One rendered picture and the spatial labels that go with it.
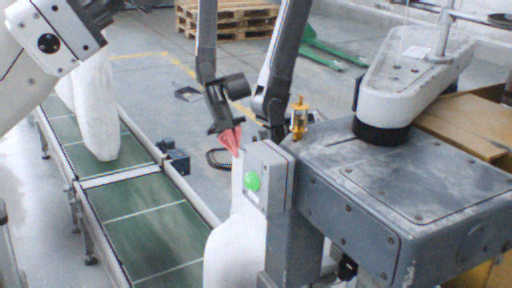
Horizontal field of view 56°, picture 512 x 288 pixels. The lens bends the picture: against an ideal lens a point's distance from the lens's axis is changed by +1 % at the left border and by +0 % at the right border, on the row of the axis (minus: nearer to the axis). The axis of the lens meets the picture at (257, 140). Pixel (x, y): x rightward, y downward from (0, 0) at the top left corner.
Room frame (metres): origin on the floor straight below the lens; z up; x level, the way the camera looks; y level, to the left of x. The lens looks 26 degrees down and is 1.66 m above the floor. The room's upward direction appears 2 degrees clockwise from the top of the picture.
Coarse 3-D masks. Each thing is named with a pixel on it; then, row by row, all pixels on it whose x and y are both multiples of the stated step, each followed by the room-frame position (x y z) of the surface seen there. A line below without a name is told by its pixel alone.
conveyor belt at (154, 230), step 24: (96, 192) 1.94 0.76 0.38; (120, 192) 1.95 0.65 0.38; (144, 192) 1.96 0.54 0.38; (168, 192) 1.97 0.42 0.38; (96, 216) 1.87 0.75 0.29; (120, 216) 1.76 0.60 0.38; (144, 216) 1.76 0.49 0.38; (168, 216) 1.77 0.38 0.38; (192, 216) 1.78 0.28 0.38; (120, 240) 1.59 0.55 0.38; (144, 240) 1.60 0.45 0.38; (168, 240) 1.60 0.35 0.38; (192, 240) 1.61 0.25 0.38; (120, 264) 1.54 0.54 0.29; (144, 264) 1.45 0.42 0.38; (168, 264) 1.46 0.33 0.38; (192, 264) 1.46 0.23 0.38
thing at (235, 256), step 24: (240, 168) 1.11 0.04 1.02; (240, 192) 1.11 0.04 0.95; (240, 216) 1.10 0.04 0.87; (264, 216) 0.94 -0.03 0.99; (216, 240) 1.06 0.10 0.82; (240, 240) 1.02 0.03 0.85; (264, 240) 0.93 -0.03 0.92; (216, 264) 1.01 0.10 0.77; (240, 264) 0.95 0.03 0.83; (264, 264) 0.92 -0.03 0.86
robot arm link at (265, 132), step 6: (264, 126) 0.93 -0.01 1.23; (276, 126) 0.92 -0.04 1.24; (282, 126) 0.93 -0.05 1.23; (288, 126) 0.93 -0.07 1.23; (258, 132) 0.92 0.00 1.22; (264, 132) 0.91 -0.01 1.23; (270, 132) 0.91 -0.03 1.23; (276, 132) 0.91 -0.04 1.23; (282, 132) 0.92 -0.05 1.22; (288, 132) 0.93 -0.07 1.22; (264, 138) 0.91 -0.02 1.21; (270, 138) 0.90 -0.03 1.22; (276, 138) 0.90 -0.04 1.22; (282, 138) 0.91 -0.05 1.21; (276, 144) 0.90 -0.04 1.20
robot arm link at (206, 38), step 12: (204, 0) 1.35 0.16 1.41; (216, 0) 1.36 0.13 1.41; (204, 12) 1.33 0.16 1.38; (216, 12) 1.34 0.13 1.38; (204, 24) 1.31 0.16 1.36; (216, 24) 1.32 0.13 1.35; (204, 36) 1.29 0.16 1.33; (216, 36) 1.31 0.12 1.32; (204, 48) 1.27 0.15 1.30; (216, 48) 1.28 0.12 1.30; (204, 60) 1.25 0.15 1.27; (216, 60) 1.25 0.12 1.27
